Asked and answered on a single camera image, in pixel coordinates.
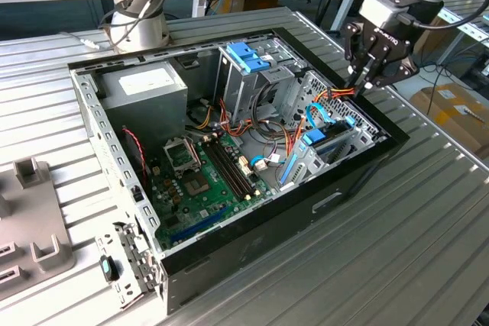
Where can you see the blue plastic drive latch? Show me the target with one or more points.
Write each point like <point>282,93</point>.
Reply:
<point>244,57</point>

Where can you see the black case fan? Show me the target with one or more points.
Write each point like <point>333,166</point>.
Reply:
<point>130,150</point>

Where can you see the white upright block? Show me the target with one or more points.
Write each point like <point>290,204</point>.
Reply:
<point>199,7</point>

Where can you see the grey power supply unit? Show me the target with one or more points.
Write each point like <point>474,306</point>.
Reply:
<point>153,112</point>

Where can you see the black open PC case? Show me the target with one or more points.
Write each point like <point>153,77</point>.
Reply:
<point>267,234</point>

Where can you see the grey metal disk bay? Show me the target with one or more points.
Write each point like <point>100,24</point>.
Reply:
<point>311,165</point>

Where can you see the grey parts rack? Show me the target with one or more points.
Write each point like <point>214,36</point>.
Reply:
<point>34,219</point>

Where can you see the green motherboard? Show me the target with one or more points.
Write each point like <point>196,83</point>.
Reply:
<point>214,204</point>

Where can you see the hard disk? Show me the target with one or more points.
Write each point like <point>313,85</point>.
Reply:
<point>315,137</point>

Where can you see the metal slat table frame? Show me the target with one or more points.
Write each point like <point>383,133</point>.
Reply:
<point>475,32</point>

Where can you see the blue expansion slot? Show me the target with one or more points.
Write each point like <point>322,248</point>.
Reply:
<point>198,224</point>

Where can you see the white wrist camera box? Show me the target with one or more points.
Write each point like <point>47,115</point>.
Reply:
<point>382,9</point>

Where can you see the large brown cardboard box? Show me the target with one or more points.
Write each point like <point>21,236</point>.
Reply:
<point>451,131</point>

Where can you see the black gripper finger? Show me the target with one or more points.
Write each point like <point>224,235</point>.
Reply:
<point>352,41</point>
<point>401,72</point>

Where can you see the black teal latch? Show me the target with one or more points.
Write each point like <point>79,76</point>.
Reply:
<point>109,268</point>

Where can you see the black RAM slot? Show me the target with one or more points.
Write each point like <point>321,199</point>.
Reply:
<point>234,165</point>
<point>225,170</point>

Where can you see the grey metal drive cage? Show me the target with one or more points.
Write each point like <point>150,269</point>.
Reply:
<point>237,89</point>

